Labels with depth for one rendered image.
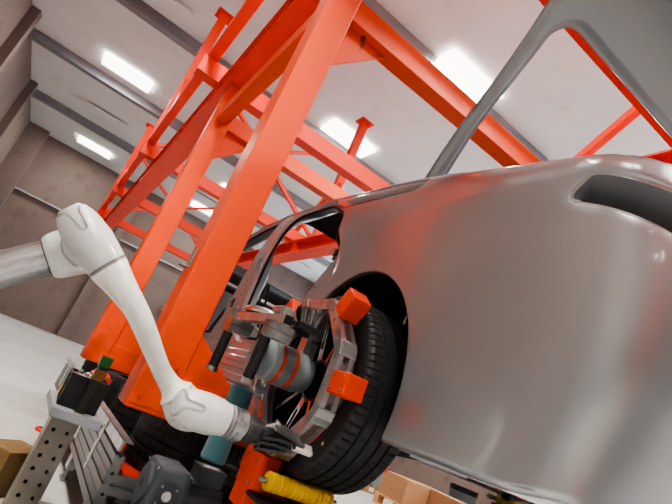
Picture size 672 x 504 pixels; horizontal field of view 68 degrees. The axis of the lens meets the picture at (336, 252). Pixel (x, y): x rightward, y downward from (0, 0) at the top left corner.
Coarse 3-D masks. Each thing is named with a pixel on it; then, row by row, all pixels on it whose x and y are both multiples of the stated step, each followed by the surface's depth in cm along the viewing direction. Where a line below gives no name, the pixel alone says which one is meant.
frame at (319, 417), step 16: (304, 304) 189; (320, 304) 180; (336, 320) 165; (336, 336) 160; (352, 336) 162; (336, 352) 154; (352, 352) 156; (336, 368) 152; (256, 384) 191; (256, 400) 186; (320, 400) 149; (336, 400) 151; (256, 416) 180; (304, 416) 152; (320, 416) 148; (304, 432) 151; (320, 432) 152
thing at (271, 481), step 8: (272, 472) 154; (264, 480) 152; (272, 480) 152; (280, 480) 154; (288, 480) 156; (296, 480) 158; (264, 488) 152; (272, 488) 152; (280, 488) 152; (288, 488) 154; (296, 488) 156; (304, 488) 157; (312, 488) 159; (320, 488) 162; (288, 496) 155; (296, 496) 155; (304, 496) 157; (312, 496) 158; (320, 496) 159; (328, 496) 161
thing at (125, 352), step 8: (128, 328) 368; (120, 336) 365; (128, 336) 368; (120, 344) 364; (128, 344) 367; (136, 344) 370; (112, 352) 360; (120, 352) 362; (128, 352) 365; (136, 352) 369; (120, 360) 362; (128, 360) 365; (136, 360) 368; (112, 368) 359; (120, 368) 362; (128, 368) 364
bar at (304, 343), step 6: (324, 312) 180; (324, 318) 180; (324, 324) 179; (312, 336) 176; (300, 342) 179; (306, 342) 175; (300, 348) 176; (306, 348) 175; (312, 348) 176; (306, 354) 175; (312, 354) 176
